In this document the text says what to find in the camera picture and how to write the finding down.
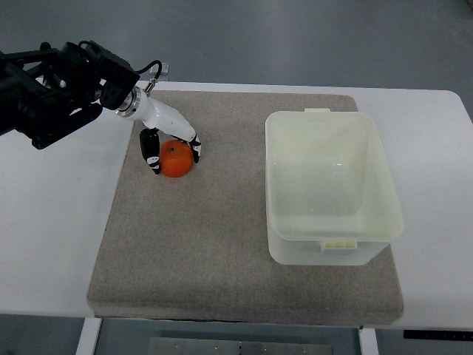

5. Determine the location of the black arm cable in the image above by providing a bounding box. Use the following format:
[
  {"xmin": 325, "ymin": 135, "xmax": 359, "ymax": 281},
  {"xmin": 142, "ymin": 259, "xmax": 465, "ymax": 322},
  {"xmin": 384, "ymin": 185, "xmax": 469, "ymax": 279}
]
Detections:
[{"xmin": 131, "ymin": 61, "xmax": 164, "ymax": 93}]

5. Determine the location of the white table leg left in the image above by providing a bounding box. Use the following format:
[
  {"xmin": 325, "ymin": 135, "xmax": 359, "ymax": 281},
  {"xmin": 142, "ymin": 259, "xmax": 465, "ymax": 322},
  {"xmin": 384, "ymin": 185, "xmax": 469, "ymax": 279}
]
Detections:
[{"xmin": 75, "ymin": 318, "xmax": 102, "ymax": 355}]

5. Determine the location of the grey felt mat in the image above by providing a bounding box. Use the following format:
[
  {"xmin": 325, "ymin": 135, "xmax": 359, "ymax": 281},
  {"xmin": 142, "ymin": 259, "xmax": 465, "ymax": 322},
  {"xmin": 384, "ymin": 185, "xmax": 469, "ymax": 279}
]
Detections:
[{"xmin": 87, "ymin": 90, "xmax": 404, "ymax": 326}]

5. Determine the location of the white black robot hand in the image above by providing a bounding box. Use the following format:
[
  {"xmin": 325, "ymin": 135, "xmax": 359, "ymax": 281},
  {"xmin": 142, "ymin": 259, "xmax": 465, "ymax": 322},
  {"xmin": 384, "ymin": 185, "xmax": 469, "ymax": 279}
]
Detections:
[{"xmin": 129, "ymin": 95, "xmax": 202, "ymax": 175}]

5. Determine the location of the small clear floor plate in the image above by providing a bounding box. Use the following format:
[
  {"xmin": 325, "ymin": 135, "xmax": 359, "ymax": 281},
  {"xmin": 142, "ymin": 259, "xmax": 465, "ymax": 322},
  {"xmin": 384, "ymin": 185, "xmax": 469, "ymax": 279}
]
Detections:
[{"xmin": 149, "ymin": 63, "xmax": 169, "ymax": 81}]

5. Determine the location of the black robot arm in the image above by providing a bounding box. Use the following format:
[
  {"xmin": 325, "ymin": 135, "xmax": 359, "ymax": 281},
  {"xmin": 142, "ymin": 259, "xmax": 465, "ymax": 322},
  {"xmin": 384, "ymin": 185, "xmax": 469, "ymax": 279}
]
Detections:
[{"xmin": 1, "ymin": 41, "xmax": 140, "ymax": 149}]

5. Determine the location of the translucent white plastic box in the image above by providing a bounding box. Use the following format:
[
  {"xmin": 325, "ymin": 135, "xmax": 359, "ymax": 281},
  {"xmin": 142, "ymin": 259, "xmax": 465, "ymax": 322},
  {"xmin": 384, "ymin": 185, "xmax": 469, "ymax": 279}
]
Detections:
[{"xmin": 265, "ymin": 109, "xmax": 404, "ymax": 266}]

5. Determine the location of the orange fruit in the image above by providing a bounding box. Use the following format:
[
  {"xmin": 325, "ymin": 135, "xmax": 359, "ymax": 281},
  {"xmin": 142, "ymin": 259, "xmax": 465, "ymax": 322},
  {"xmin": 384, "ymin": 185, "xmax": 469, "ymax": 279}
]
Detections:
[{"xmin": 160, "ymin": 140, "xmax": 193, "ymax": 178}]

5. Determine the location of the white table leg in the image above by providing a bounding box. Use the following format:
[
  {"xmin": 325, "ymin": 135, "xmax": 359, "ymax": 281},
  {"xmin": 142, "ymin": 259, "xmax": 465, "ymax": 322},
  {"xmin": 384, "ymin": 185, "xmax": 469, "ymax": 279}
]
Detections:
[
  {"xmin": 358, "ymin": 328, "xmax": 379, "ymax": 355},
  {"xmin": 75, "ymin": 318, "xmax": 102, "ymax": 355}
]

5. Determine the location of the black table control panel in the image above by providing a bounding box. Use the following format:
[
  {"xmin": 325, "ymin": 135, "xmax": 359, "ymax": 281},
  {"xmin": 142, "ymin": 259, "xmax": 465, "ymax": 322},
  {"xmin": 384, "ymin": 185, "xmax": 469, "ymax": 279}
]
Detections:
[{"xmin": 404, "ymin": 330, "xmax": 473, "ymax": 342}]

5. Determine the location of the white table leg right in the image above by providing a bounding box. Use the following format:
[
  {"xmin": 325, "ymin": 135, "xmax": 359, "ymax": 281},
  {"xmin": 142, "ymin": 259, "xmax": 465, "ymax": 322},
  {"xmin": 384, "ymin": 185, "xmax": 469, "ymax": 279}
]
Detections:
[{"xmin": 358, "ymin": 328, "xmax": 379, "ymax": 355}]

